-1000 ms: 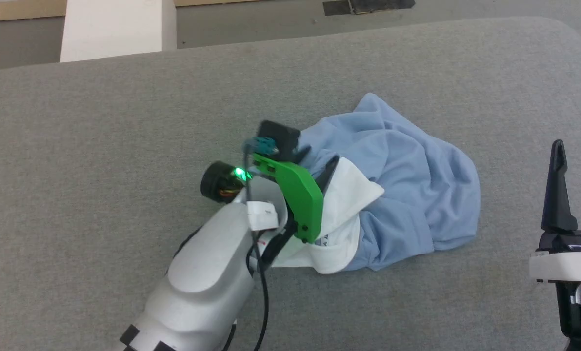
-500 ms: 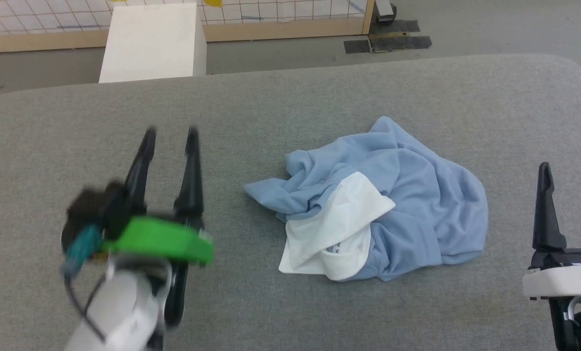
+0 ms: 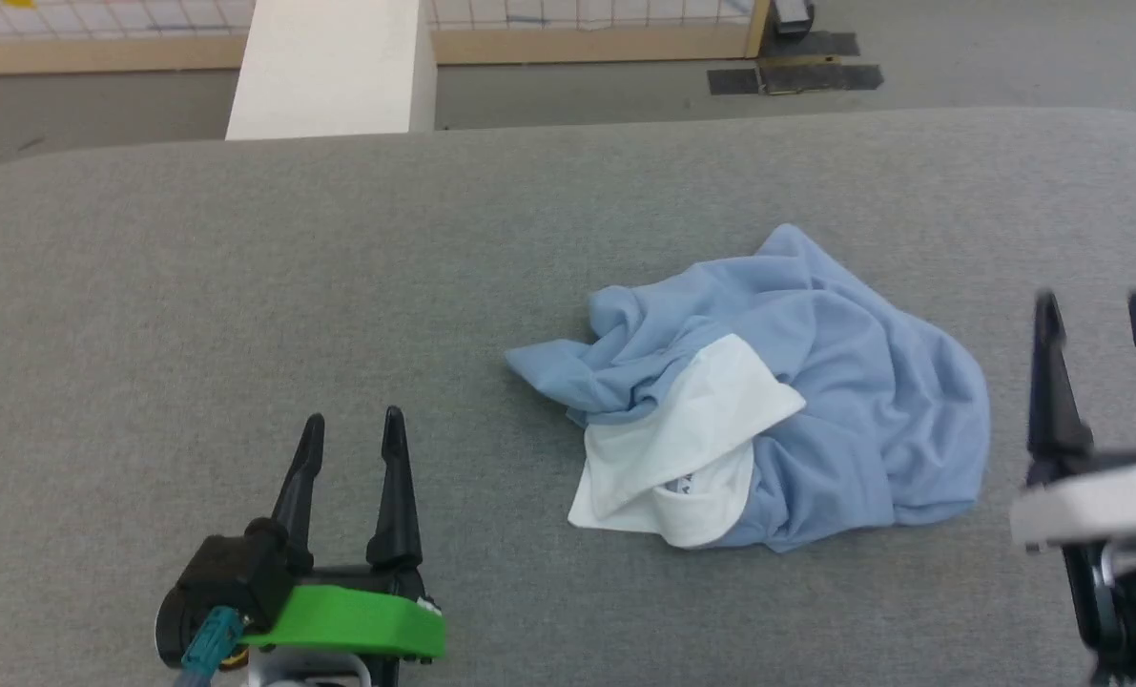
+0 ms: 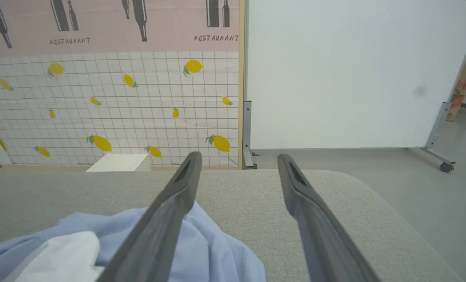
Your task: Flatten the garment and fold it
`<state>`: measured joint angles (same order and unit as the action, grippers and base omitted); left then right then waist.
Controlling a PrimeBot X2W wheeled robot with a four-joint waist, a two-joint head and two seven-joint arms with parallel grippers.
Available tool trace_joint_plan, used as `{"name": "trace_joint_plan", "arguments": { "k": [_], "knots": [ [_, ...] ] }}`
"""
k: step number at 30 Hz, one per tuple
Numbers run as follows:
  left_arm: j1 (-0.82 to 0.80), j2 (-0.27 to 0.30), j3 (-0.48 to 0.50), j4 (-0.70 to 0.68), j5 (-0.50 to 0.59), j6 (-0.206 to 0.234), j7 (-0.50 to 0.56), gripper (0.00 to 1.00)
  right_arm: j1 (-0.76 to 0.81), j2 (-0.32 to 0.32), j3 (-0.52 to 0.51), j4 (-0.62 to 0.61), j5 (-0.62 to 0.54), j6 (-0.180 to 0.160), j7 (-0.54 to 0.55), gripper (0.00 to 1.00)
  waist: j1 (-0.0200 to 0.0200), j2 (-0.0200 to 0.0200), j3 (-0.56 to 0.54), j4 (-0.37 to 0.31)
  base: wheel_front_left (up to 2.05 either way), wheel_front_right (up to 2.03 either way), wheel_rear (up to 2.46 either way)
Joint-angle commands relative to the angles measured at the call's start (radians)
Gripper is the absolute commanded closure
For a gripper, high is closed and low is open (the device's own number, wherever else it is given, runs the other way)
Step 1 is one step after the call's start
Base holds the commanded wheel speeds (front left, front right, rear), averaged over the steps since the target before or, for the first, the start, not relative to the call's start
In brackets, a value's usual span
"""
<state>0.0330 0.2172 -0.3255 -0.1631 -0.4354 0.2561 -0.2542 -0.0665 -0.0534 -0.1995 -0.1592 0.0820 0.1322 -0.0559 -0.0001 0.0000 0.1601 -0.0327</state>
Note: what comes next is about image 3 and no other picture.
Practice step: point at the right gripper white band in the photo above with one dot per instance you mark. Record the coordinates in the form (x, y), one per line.
(1102, 506)

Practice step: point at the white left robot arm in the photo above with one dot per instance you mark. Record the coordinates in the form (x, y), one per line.
(310, 671)

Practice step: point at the white rectangular pillar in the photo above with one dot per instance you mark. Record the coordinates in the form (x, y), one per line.
(334, 67)

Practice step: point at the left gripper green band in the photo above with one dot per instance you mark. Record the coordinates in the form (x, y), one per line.
(367, 615)

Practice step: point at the light blue white-collared polo shirt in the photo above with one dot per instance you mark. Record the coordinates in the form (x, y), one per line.
(844, 382)

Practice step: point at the wooden framed grid net fence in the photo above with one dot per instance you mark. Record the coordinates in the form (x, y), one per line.
(100, 43)
(591, 33)

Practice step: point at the black device on floor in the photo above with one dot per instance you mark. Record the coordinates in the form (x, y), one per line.
(793, 14)

